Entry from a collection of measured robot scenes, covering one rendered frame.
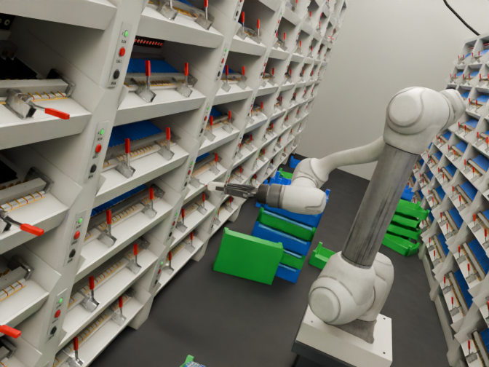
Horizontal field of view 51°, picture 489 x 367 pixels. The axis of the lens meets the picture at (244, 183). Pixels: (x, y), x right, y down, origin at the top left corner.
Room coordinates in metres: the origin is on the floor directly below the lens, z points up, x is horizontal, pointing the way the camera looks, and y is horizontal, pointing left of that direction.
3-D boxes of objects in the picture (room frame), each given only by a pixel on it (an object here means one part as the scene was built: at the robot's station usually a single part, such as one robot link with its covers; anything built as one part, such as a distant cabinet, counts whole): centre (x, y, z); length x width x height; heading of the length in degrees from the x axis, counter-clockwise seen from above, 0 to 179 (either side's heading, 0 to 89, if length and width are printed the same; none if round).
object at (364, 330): (1.68, -0.52, 0.30); 0.22 x 0.18 x 0.06; 167
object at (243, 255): (2.32, -0.13, 0.10); 0.30 x 0.08 x 0.20; 99
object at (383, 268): (1.65, -0.51, 0.44); 0.18 x 0.16 x 0.22; 146
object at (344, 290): (1.48, -0.39, 0.73); 0.22 x 0.16 x 0.77; 146
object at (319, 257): (2.79, -0.66, 0.04); 0.30 x 0.20 x 0.08; 75
